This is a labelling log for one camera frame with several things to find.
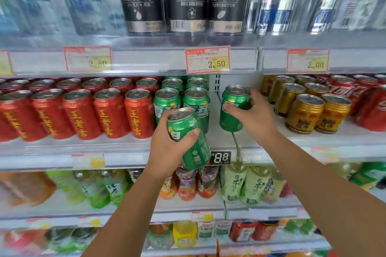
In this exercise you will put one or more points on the person's left hand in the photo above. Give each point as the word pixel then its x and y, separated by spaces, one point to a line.
pixel 162 151

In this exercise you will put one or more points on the person's right hand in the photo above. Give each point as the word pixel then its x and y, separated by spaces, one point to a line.
pixel 257 121

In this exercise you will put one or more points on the person's right thumb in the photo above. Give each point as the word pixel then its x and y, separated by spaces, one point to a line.
pixel 235 110

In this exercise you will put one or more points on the person's left thumb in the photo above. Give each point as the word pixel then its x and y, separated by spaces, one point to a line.
pixel 190 137

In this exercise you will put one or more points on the green soda can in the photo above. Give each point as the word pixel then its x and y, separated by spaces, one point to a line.
pixel 197 103
pixel 172 84
pixel 233 97
pixel 193 142
pixel 196 83
pixel 164 101

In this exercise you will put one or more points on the person's left forearm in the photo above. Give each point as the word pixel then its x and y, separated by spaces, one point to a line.
pixel 129 220

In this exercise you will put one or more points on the person's right forearm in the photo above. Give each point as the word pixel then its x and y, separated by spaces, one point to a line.
pixel 325 199

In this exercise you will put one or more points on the black digital price tag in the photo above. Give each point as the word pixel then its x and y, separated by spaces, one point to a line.
pixel 220 157

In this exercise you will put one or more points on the orange juice bottle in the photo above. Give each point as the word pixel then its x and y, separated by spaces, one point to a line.
pixel 169 189
pixel 187 184
pixel 208 181

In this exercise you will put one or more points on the red framed price tag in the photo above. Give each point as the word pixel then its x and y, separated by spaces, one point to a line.
pixel 88 59
pixel 208 59
pixel 308 60

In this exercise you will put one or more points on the green tea bottle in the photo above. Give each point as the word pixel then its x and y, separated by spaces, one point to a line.
pixel 255 184
pixel 233 181
pixel 273 187

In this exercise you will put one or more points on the group of gold drink cans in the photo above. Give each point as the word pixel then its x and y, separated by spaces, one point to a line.
pixel 304 112

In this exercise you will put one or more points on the small pale price tag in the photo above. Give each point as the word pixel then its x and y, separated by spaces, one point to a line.
pixel 202 216

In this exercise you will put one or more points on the white store shelf unit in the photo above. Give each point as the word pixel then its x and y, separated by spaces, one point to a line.
pixel 150 61

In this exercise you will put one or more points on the light green drink bottle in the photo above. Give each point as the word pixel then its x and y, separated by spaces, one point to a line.
pixel 116 187
pixel 81 189

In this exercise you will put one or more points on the white label drink bottle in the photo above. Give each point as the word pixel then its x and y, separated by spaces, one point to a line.
pixel 206 229
pixel 223 228

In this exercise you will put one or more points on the yellow drink bottle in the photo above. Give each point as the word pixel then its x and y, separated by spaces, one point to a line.
pixel 184 234

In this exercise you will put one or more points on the red label drink bottle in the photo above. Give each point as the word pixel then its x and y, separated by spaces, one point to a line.
pixel 264 231
pixel 242 231

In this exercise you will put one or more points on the rows of red tea cans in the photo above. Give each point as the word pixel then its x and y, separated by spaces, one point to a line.
pixel 81 109

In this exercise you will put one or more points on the group of red cola cans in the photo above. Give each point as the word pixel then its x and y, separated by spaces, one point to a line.
pixel 369 103

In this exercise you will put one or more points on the dark green label bottle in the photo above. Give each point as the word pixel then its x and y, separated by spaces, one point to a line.
pixel 368 174

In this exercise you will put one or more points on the clear water bottle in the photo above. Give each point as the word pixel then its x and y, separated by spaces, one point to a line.
pixel 90 0
pixel 33 0

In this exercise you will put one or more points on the orange drink bottle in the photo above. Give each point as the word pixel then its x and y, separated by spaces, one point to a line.
pixel 25 187

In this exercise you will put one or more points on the yellow price tag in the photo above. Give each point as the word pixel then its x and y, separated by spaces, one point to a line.
pixel 4 63

